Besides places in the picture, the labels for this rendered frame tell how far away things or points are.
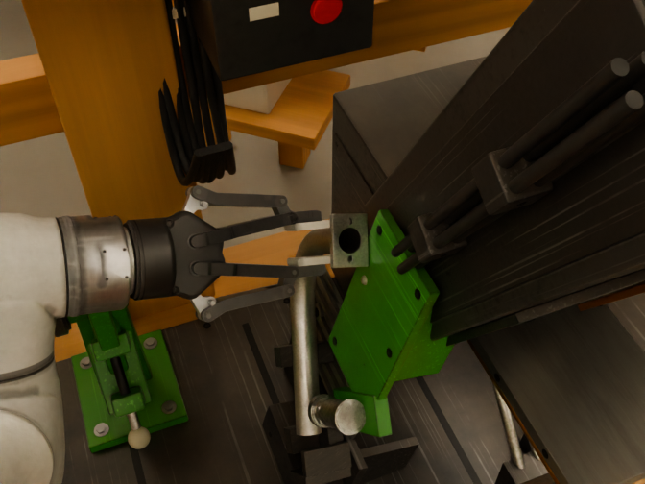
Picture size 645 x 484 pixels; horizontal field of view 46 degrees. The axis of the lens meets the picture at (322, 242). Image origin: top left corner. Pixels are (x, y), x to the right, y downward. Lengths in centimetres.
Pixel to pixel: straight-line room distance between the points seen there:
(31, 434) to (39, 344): 7
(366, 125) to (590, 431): 42
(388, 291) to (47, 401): 33
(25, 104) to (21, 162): 190
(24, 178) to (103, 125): 192
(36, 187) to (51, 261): 212
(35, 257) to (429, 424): 59
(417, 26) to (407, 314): 51
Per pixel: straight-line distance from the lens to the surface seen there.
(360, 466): 93
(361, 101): 95
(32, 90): 100
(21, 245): 67
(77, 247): 68
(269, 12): 77
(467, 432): 106
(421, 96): 96
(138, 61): 89
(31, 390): 70
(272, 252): 125
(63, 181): 278
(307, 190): 260
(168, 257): 70
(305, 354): 90
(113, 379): 100
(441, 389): 108
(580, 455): 81
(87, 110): 91
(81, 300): 69
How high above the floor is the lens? 182
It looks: 48 degrees down
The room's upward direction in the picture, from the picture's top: straight up
